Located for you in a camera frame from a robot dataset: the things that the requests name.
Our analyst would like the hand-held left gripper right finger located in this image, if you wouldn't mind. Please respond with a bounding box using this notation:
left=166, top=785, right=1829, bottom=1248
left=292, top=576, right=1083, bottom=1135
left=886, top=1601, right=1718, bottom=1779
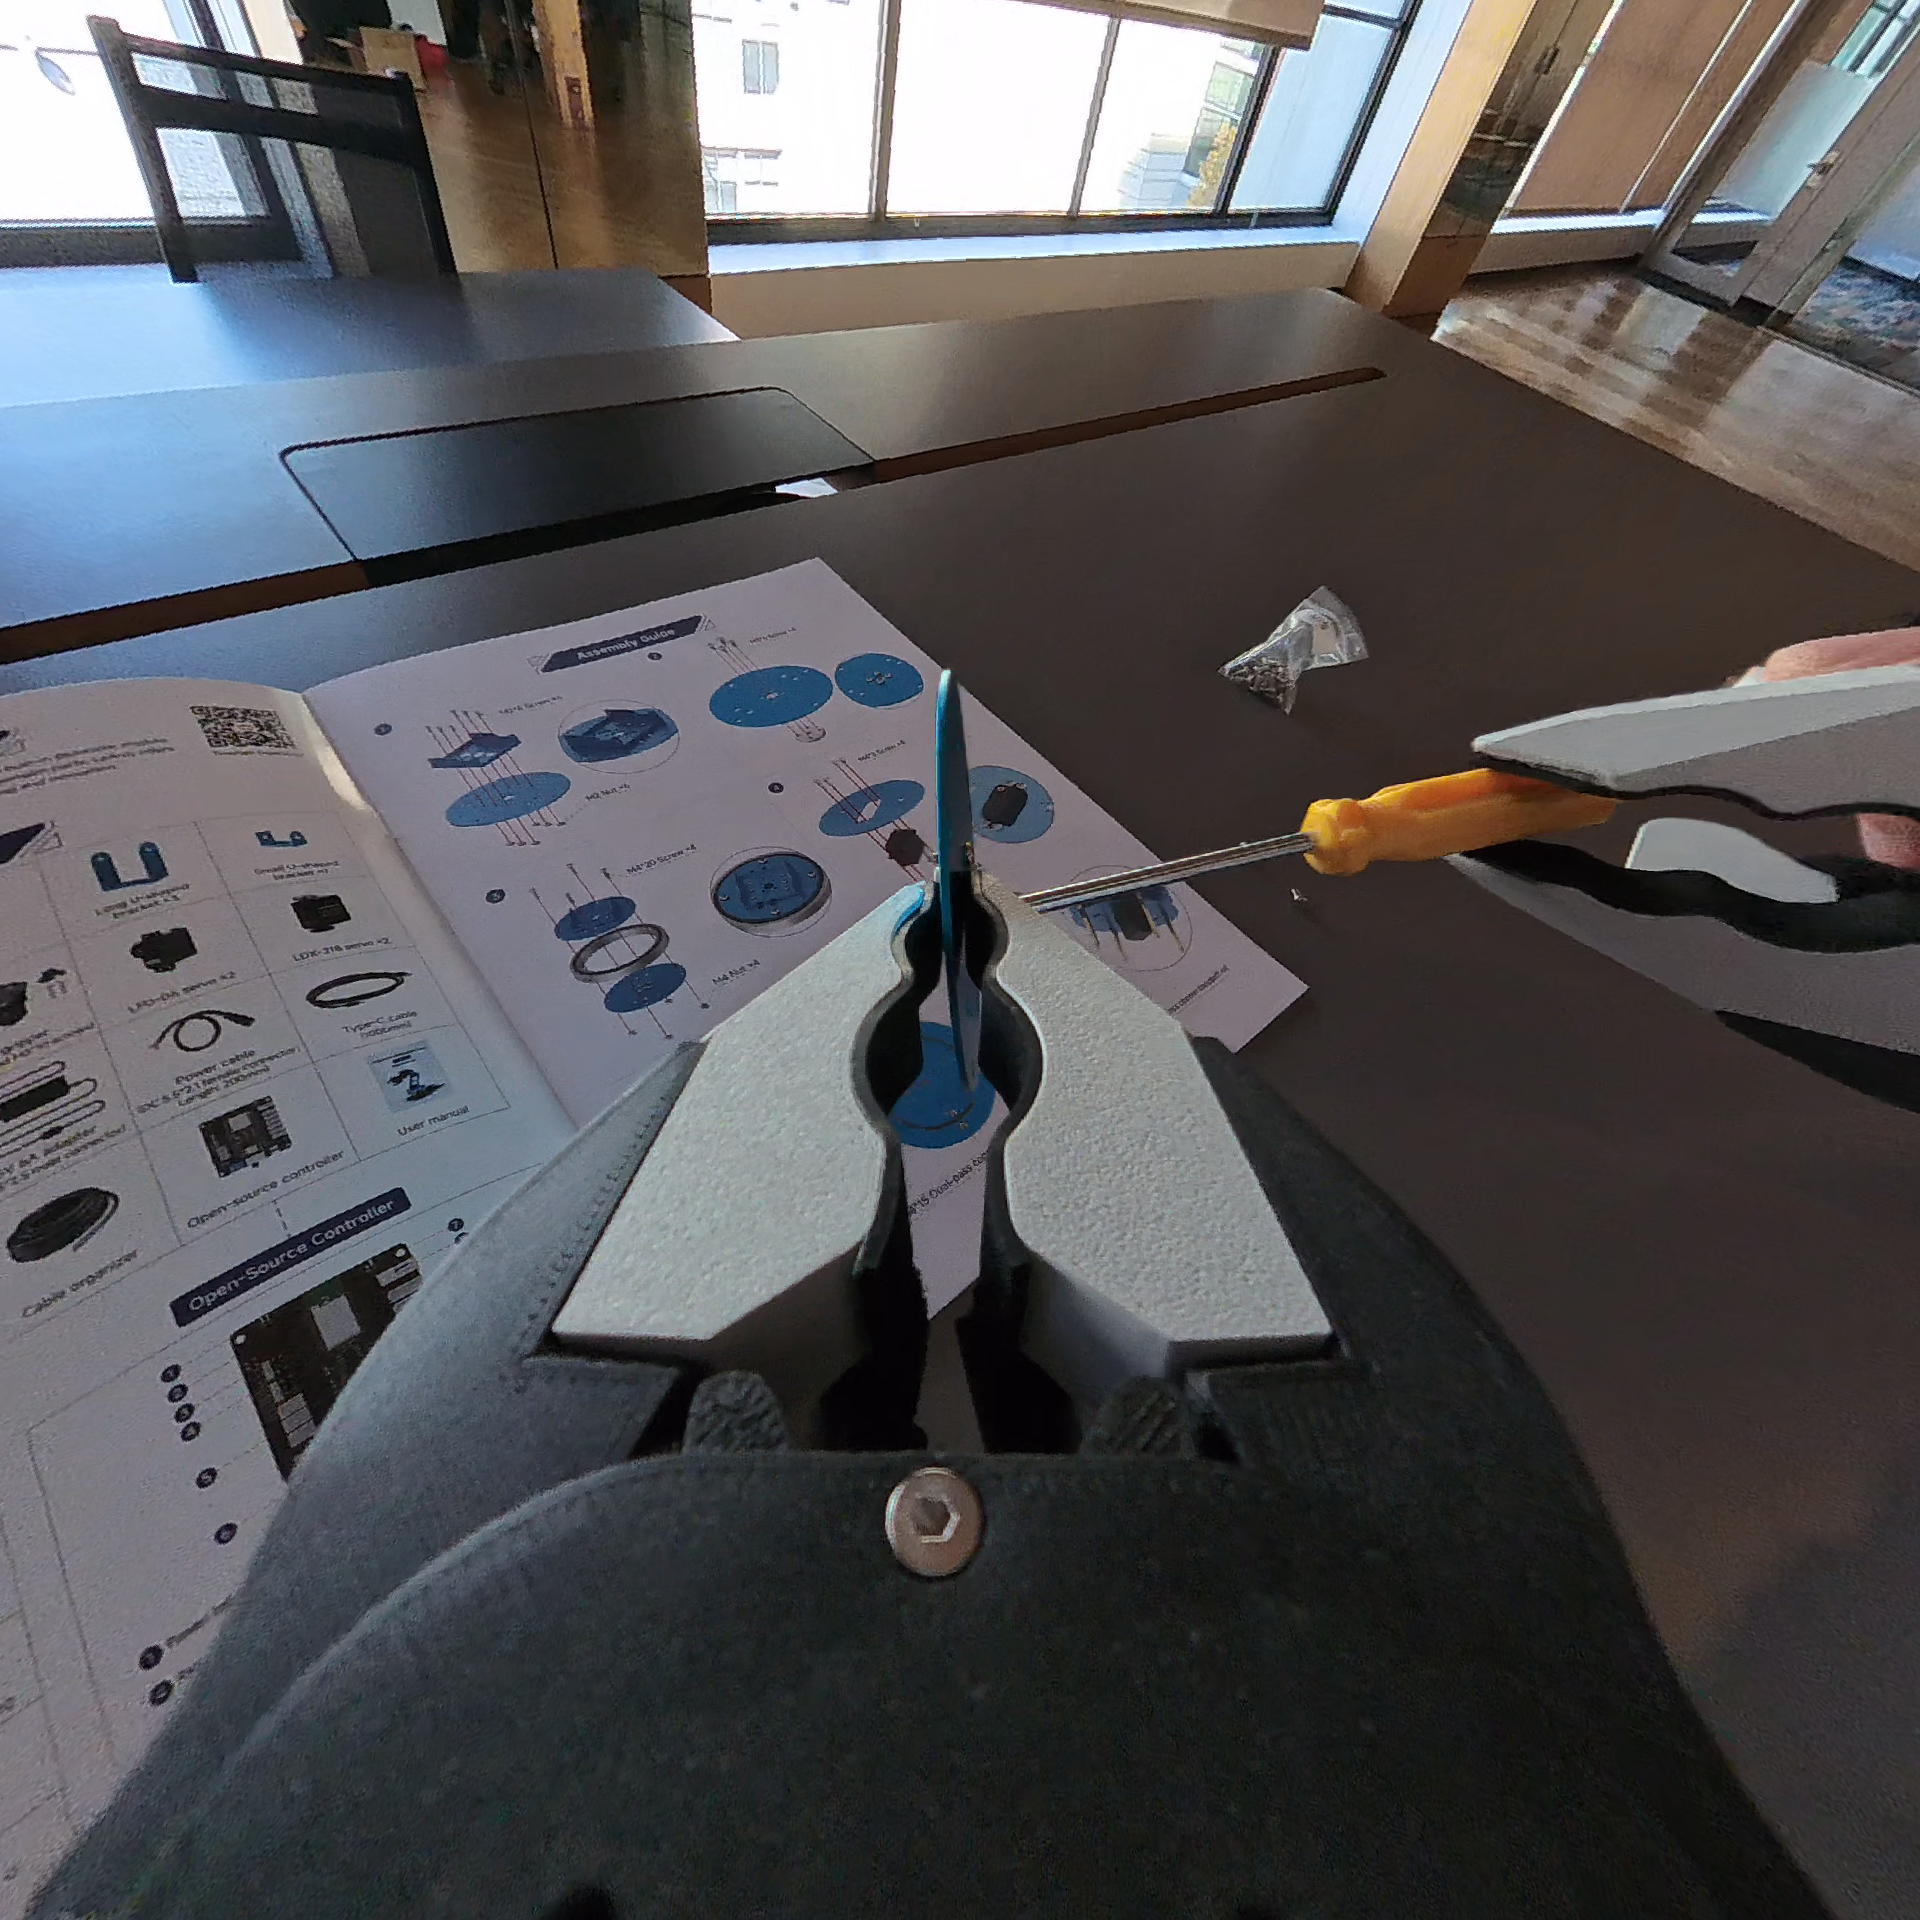
left=967, top=881, right=1337, bottom=1411

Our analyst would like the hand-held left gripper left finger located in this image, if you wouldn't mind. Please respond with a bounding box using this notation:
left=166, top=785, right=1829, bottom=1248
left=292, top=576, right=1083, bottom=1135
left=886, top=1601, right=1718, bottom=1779
left=559, top=881, right=956, bottom=1411

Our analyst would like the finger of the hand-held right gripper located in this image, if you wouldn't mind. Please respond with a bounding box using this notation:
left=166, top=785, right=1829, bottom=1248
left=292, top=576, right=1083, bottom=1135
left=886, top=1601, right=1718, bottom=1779
left=1474, top=662, right=1920, bottom=820
left=1454, top=813, right=1920, bottom=1060

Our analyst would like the yellow handled screwdriver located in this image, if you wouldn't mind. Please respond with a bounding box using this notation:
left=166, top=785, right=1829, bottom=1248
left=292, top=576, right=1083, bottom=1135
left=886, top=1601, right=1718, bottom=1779
left=1022, top=768, right=1622, bottom=911

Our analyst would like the small blue round plate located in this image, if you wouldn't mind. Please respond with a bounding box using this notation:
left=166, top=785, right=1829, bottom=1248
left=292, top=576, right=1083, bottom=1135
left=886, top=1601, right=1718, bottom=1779
left=925, top=670, right=989, bottom=1098

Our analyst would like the grey desk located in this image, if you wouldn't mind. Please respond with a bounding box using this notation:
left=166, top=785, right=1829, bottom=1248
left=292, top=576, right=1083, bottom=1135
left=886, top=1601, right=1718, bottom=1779
left=0, top=361, right=1920, bottom=1920
left=0, top=270, right=1388, bottom=670

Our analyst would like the person's right hand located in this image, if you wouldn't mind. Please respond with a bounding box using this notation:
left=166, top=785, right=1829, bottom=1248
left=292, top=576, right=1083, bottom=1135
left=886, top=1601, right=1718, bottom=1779
left=1757, top=627, right=1920, bottom=875

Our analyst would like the printed instruction booklet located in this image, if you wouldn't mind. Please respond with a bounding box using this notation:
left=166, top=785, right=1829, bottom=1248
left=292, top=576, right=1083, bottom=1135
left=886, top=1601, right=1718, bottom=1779
left=0, top=560, right=1312, bottom=1894

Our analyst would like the small clear plastic bag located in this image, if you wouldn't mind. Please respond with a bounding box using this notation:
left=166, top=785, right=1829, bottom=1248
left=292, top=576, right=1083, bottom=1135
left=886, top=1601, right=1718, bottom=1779
left=1223, top=586, right=1373, bottom=718

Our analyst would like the light wooden column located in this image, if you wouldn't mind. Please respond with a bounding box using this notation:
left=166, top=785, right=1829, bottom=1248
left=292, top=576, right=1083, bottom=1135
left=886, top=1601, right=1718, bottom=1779
left=1343, top=0, right=1550, bottom=327

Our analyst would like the window with roller blinds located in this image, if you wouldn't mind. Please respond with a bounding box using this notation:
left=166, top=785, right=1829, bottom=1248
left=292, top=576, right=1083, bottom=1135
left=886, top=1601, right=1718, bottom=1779
left=692, top=0, right=1412, bottom=245

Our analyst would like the large glass window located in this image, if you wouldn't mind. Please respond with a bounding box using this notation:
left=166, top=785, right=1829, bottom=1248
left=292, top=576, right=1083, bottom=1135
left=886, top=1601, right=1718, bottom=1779
left=0, top=0, right=303, bottom=260

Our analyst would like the black cable flap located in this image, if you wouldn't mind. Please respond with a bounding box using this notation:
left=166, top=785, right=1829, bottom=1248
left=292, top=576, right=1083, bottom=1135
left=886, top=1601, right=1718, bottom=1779
left=282, top=385, right=878, bottom=576

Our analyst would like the black frame chair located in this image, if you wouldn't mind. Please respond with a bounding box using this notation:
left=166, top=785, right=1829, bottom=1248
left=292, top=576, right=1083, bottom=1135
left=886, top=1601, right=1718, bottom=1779
left=85, top=14, right=459, bottom=289

